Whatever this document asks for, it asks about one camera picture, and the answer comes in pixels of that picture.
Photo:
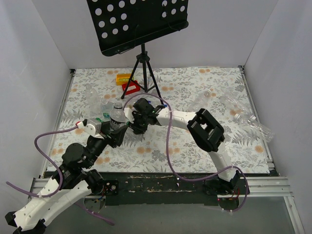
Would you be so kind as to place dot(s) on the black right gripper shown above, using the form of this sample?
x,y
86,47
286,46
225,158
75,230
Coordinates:
x,y
137,121

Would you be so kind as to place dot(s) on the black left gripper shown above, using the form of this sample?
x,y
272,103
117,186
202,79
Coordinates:
x,y
113,137

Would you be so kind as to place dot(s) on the clear bottle black label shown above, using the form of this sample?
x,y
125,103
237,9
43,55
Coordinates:
x,y
117,116

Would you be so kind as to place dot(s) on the clear bottle lemon label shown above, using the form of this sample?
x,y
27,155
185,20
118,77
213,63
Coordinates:
x,y
106,108

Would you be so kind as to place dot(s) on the clear bottle white cap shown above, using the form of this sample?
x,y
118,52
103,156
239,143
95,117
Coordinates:
x,y
93,99

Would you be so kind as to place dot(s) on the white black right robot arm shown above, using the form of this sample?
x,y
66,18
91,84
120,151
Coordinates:
x,y
206,131

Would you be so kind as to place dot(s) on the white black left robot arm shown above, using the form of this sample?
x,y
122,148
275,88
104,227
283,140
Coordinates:
x,y
72,180

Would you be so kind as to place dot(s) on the clear bottle blue label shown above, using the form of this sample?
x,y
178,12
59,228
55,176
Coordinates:
x,y
148,101

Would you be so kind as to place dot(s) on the small clear bottle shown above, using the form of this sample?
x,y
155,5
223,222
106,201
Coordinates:
x,y
201,101

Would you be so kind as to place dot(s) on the floral patterned table mat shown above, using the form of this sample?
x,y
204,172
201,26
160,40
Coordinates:
x,y
159,149

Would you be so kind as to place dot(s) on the red plastic box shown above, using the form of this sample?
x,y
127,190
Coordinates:
x,y
132,88

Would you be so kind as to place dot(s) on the yellow plastic box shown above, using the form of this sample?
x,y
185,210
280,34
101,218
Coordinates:
x,y
122,78

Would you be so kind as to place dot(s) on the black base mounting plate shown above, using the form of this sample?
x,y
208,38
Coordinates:
x,y
157,188

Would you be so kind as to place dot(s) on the black perforated music stand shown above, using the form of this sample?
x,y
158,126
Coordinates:
x,y
122,25

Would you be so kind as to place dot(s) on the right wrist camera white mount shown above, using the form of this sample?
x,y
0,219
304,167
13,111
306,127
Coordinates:
x,y
128,114

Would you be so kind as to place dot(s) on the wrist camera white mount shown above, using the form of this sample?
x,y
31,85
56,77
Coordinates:
x,y
91,126
128,114

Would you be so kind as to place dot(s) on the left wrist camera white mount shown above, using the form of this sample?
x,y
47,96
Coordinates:
x,y
91,126

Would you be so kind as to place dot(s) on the aluminium frame rail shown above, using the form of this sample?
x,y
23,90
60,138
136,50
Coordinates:
x,y
287,196

